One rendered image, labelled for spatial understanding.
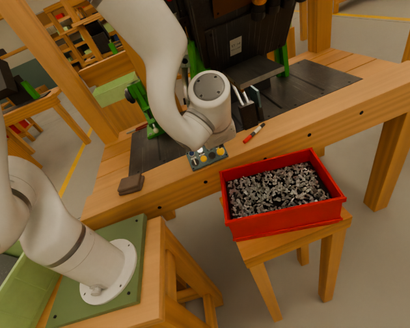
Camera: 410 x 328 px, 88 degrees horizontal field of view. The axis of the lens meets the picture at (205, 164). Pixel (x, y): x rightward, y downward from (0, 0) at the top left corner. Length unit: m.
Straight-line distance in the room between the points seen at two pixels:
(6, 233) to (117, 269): 0.32
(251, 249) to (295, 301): 0.81
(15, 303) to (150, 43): 0.85
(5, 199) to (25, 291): 0.54
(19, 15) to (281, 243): 1.33
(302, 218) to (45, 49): 1.26
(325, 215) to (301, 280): 0.86
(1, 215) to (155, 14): 0.41
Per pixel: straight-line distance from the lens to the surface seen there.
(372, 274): 1.56
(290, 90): 1.16
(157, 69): 0.40
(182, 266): 0.99
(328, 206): 0.65
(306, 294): 1.48
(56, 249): 0.61
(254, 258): 0.69
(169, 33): 0.40
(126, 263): 0.74
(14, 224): 0.51
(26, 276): 0.98
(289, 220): 0.65
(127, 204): 0.89
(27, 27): 1.32
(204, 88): 0.43
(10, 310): 0.97
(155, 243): 0.76
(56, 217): 0.61
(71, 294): 0.85
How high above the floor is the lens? 1.42
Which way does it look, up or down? 39 degrees down
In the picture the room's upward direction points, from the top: 24 degrees counter-clockwise
